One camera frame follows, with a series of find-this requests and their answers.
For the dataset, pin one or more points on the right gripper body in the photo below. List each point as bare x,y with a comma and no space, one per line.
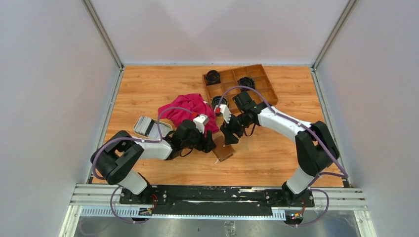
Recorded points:
239,122

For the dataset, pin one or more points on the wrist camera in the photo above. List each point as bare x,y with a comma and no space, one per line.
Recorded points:
222,110
200,122

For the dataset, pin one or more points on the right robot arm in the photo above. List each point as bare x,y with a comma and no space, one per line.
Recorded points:
315,147

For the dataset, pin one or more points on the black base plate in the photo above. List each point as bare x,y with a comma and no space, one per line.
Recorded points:
216,200

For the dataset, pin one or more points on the black coiled belt top-left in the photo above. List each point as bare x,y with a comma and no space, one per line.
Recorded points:
212,77

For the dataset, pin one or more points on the brown leather card holder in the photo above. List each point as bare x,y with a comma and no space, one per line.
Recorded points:
222,151

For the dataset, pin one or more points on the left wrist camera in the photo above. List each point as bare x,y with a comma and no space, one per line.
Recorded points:
200,122

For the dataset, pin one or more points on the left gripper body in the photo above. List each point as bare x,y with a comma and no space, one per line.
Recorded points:
196,141

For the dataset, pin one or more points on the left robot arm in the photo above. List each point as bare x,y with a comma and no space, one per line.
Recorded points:
114,161

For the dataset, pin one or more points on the wooden compartment tray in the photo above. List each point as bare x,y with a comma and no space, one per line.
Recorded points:
229,87

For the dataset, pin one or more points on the black coiled belt centre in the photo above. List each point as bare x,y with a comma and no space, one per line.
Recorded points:
247,82

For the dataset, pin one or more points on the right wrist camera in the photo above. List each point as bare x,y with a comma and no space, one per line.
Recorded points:
222,110

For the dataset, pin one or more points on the aluminium frame rail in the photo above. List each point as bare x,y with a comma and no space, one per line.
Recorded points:
101,210

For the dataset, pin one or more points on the black coiled belt bottom-left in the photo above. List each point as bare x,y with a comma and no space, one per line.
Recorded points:
218,100

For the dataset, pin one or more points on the magenta cloth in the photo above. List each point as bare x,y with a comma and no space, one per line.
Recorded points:
187,107

